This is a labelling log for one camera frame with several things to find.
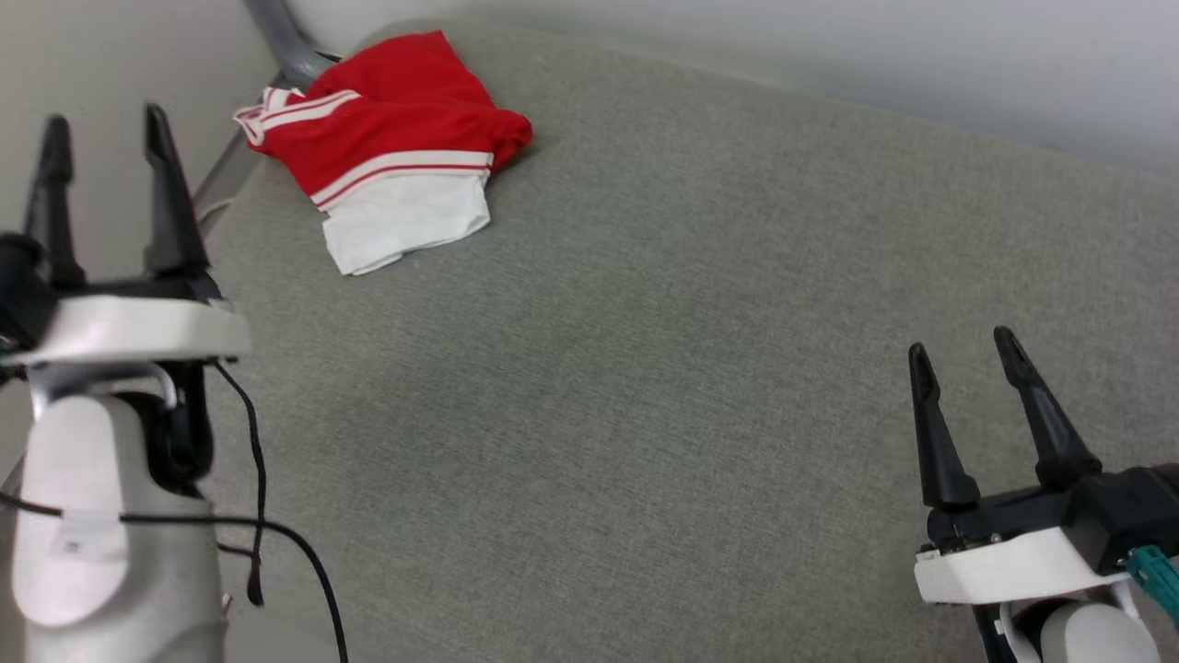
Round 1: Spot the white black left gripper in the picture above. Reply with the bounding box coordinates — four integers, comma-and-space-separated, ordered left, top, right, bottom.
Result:
0, 103, 252, 369

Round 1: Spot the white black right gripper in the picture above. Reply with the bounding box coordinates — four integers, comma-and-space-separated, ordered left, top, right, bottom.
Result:
907, 326, 1132, 606

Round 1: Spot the red white basketball jersey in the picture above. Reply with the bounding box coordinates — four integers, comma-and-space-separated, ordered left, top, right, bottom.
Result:
232, 30, 534, 277

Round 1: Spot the teal plug right camera cable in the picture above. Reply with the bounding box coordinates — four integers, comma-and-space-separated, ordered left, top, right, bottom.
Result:
1126, 545, 1179, 629

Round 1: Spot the grey metal frame leg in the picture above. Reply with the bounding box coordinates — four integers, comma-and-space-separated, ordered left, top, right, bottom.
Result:
192, 0, 338, 233

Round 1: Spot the thin black cable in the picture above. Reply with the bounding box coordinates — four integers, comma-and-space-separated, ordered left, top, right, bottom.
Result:
0, 491, 350, 663
212, 362, 269, 608

